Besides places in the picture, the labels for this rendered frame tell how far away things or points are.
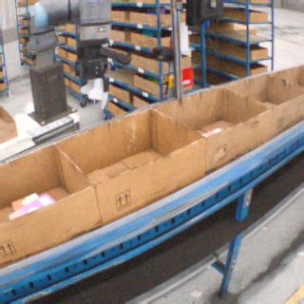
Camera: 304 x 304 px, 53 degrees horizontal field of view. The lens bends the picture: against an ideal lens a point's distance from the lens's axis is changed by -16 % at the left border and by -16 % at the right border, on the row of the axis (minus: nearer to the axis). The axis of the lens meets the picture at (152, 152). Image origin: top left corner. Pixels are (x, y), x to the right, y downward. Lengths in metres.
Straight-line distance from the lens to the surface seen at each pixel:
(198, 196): 1.09
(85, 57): 0.98
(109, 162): 1.29
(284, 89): 1.80
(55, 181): 1.22
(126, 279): 1.22
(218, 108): 1.57
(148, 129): 1.33
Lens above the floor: 1.58
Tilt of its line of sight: 31 degrees down
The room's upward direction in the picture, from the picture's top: 3 degrees counter-clockwise
